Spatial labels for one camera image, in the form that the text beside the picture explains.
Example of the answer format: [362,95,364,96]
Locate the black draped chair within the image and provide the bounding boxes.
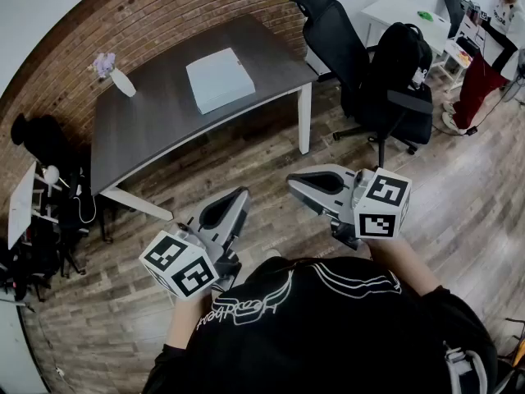
[10,112,92,172]

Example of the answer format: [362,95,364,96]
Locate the standing fan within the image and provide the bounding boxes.
[501,48,525,107]

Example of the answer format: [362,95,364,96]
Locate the black mesh office chair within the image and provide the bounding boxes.
[288,0,436,170]

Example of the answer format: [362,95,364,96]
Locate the person in dark shirt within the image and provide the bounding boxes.
[141,255,500,394]

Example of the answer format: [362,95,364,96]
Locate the dark wooden desk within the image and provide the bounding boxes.
[89,13,320,223]

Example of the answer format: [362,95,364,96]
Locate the white round lamp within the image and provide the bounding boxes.
[42,165,63,199]

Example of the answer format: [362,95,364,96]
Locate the white table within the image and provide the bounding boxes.
[360,0,453,57]

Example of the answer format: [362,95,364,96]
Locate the black backpack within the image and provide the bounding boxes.
[368,21,434,98]

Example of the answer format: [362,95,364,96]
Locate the orange and black stand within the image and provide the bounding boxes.
[497,317,525,386]

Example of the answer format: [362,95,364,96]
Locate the white board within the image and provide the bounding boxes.
[7,161,38,251]

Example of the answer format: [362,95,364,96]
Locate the grey shoulder strap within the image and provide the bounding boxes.
[444,346,490,394]

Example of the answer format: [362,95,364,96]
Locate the white vase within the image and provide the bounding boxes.
[109,67,138,99]

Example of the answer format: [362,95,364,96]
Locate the person's left forearm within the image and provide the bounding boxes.
[165,288,215,350]

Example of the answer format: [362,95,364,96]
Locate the person's right forearm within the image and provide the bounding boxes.
[367,236,442,300]

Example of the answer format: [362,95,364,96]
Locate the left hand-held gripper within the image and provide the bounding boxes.
[138,186,252,302]

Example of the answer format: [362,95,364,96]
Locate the white cable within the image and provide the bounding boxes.
[76,194,98,225]

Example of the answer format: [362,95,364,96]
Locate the black equipment rack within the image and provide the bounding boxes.
[16,153,114,303]

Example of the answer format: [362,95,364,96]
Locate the white side cart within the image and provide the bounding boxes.
[444,34,482,94]

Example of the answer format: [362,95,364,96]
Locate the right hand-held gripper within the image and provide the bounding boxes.
[285,163,413,251]

